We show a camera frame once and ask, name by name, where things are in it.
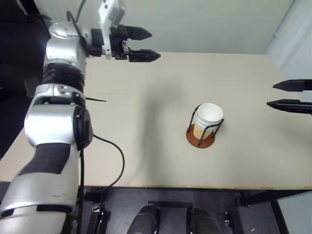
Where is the wire cup holder wooden base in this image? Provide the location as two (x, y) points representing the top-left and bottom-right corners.
(186, 105), (225, 149)

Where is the black metal table frame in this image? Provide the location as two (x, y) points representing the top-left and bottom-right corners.
(82, 186), (312, 234)

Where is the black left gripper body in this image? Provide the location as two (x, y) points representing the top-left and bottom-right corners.
(109, 24), (132, 61)

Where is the orange sleeved white paper cup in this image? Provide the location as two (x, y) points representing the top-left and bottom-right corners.
(192, 118), (222, 140)
(196, 103), (224, 129)

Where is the dark rounded glossy shape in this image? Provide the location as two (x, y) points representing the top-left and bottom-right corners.
(128, 204), (160, 234)

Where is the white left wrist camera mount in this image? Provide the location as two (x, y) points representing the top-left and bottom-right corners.
(97, 0), (127, 60)

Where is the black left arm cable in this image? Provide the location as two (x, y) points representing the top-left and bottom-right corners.
(66, 0), (125, 234)

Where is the black metal floor bracket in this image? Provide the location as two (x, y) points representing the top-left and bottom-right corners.
(87, 204), (107, 234)

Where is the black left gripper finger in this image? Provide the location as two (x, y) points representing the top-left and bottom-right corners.
(125, 24), (152, 41)
(129, 49), (161, 63)

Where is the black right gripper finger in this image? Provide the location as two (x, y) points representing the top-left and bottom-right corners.
(273, 79), (312, 93)
(267, 98), (312, 115)

